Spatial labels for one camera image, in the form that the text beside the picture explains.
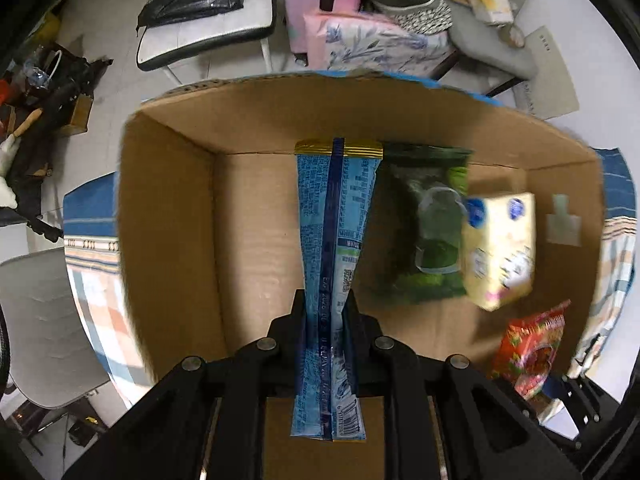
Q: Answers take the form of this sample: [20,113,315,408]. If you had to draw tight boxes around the green snack packet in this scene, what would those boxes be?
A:
[367,141,475,307]

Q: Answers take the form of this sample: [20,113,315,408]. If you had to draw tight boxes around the pink floral package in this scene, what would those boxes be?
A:
[303,9,453,80]

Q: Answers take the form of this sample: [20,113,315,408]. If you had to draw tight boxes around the black clutter pile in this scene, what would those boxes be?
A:
[0,42,115,241]

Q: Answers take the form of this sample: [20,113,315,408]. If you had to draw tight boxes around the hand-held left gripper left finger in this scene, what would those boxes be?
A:
[62,287,308,480]

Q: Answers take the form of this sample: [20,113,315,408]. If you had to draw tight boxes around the yellow tissue pack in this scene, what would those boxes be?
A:
[461,192,537,312]

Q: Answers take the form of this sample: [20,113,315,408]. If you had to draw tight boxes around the grey paper sheet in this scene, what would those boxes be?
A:
[511,25,581,122]

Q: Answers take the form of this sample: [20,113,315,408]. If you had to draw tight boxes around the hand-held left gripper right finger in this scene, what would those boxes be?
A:
[349,291,583,480]

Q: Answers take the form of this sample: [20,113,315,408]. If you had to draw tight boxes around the cardboard box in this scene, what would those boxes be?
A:
[117,71,608,480]

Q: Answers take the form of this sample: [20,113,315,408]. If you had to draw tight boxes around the red snack packet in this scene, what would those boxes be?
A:
[487,300,572,402]

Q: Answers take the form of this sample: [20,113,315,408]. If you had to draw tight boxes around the striped blanket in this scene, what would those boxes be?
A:
[62,147,639,411]

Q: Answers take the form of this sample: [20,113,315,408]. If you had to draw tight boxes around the white chair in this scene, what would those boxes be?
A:
[136,0,279,86]

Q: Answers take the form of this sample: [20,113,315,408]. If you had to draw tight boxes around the blue snack packet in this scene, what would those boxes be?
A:
[290,136,385,442]

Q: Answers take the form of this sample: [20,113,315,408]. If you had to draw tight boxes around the light grey chair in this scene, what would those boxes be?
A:
[0,247,112,410]

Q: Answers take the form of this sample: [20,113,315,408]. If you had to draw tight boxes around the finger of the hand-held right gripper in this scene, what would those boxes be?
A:
[562,374,602,426]

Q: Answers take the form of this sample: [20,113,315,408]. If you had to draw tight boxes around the clear tape piece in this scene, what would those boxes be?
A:
[546,194,582,247]

